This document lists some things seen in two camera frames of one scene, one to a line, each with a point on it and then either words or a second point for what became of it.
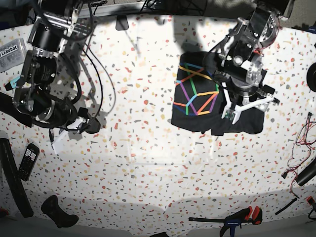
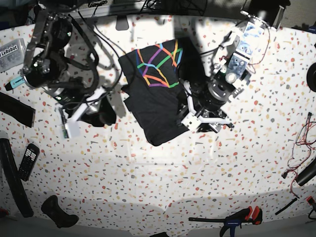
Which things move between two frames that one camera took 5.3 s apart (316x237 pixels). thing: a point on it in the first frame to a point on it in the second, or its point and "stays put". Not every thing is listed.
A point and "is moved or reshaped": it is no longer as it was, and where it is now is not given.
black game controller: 51,207 stays put
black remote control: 31,154 stays put
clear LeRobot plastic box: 13,53 stays put
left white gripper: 58,141 to 71,126
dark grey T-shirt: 198,105 is moved or reshaped
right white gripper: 269,98 to 193,120
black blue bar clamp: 253,215 stays put
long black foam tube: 9,166 stays put
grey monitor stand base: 122,22 stays put
